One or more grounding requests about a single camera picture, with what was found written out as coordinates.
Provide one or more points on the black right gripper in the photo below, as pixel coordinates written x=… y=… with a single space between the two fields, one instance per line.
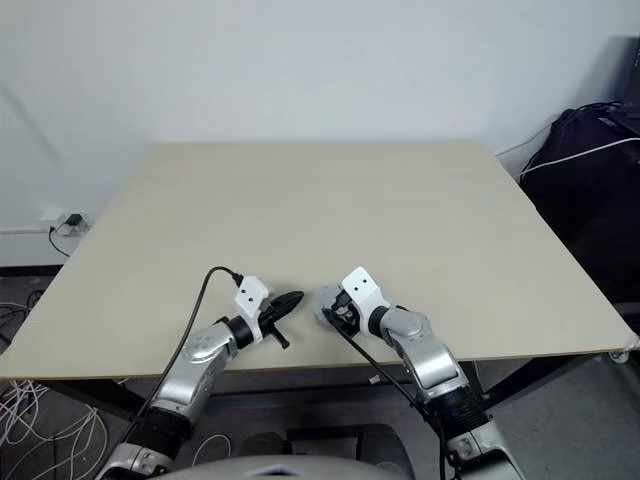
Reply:
x=350 y=320

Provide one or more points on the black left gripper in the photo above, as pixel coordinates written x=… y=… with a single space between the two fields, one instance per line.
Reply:
x=267 y=315

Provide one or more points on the grey round motor lid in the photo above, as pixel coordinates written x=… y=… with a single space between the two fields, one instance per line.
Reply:
x=327 y=292

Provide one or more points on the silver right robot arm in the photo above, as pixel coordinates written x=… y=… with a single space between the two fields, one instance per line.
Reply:
x=430 y=360

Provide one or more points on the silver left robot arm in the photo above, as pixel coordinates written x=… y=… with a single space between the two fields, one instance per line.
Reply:
x=200 y=350

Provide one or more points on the small white tag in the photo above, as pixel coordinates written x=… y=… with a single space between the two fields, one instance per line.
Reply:
x=374 y=379

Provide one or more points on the silver robot torso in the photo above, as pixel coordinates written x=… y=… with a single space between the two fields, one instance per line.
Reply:
x=295 y=465

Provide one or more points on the black power adapter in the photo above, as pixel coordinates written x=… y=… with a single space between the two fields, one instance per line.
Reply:
x=74 y=220

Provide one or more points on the black bag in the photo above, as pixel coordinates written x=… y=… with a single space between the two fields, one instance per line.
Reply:
x=575 y=210

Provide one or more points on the white table caster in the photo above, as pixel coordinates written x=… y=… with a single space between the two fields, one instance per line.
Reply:
x=617 y=356

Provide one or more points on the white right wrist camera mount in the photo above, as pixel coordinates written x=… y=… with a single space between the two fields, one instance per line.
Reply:
x=362 y=290

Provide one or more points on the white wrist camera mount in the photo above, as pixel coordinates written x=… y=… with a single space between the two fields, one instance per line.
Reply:
x=250 y=295
x=362 y=290

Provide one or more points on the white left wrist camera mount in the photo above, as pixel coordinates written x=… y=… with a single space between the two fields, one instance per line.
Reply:
x=250 y=295

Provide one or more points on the black table frame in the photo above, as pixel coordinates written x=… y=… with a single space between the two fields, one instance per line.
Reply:
x=280 y=392

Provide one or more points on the white wall power socket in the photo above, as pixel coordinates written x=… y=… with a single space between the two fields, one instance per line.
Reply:
x=57 y=222

